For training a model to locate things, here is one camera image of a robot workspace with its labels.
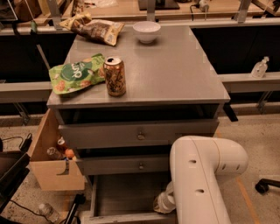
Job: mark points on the hand sanitizer pump bottle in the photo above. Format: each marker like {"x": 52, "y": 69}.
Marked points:
{"x": 260, "y": 68}

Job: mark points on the grey drawer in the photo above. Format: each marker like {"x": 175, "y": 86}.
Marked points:
{"x": 126, "y": 134}
{"x": 123, "y": 164}
{"x": 127, "y": 199}

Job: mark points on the grey top drawer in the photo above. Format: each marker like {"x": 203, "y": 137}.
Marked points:
{"x": 126, "y": 134}

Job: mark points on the black equipment at left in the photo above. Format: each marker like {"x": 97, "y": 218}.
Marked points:
{"x": 13, "y": 169}

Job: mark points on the black tripod leg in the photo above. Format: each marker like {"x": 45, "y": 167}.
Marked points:
{"x": 78, "y": 200}

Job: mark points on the dark bottle in box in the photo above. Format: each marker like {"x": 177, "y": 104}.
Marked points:
{"x": 54, "y": 154}

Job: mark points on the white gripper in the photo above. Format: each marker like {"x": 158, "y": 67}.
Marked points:
{"x": 166, "y": 199}

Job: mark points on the green snack bag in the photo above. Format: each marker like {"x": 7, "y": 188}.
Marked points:
{"x": 76, "y": 76}

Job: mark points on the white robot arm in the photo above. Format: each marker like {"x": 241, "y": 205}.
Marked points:
{"x": 194, "y": 193}

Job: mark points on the grey drawer cabinet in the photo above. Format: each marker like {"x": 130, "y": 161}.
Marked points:
{"x": 169, "y": 79}

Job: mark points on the black office chair base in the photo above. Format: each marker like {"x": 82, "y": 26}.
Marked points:
{"x": 264, "y": 185}

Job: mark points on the wooden side box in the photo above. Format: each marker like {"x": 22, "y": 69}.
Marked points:
{"x": 52, "y": 175}

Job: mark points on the gold beverage can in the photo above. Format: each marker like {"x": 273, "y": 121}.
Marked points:
{"x": 115, "y": 76}

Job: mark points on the brown chip bag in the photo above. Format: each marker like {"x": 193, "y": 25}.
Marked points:
{"x": 98, "y": 30}

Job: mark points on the white bowl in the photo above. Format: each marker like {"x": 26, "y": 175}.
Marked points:
{"x": 146, "y": 31}

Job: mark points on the clear plastic bottle on floor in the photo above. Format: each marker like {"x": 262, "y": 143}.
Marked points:
{"x": 49, "y": 212}

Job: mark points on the orange fruit in box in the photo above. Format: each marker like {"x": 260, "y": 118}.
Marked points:
{"x": 69, "y": 153}

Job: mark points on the grey bottom drawer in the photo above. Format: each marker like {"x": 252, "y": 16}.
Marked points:
{"x": 127, "y": 199}

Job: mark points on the grey middle drawer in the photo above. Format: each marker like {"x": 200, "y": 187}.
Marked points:
{"x": 123, "y": 164}

